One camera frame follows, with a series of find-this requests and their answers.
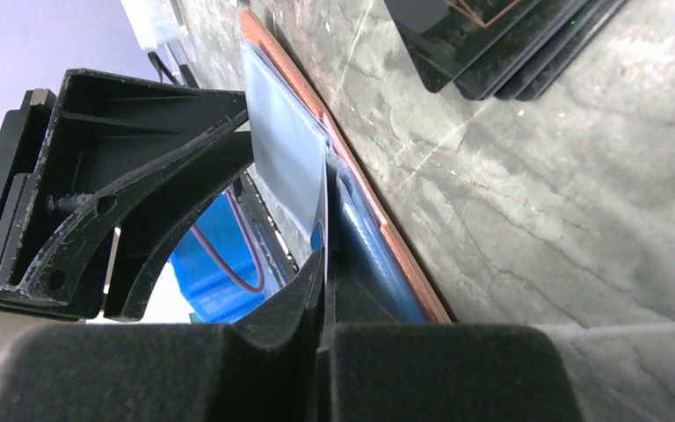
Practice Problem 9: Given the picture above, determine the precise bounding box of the clear plastic screw box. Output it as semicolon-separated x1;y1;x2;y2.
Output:
120;0;187;52

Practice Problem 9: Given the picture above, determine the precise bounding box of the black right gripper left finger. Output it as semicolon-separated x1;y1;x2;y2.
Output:
0;251;323;421

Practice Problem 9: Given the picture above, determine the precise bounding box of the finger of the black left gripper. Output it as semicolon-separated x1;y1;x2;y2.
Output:
104;131;253;322

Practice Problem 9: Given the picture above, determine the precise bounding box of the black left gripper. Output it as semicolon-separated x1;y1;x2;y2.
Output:
0;69;248;321

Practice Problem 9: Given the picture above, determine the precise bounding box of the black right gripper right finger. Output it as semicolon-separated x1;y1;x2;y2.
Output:
325;271;584;421

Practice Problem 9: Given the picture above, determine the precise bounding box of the brown leather card holder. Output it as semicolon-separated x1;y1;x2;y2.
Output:
239;9;453;324

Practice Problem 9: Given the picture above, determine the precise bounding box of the black VIP card stack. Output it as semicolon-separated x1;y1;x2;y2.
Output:
386;0;624;101

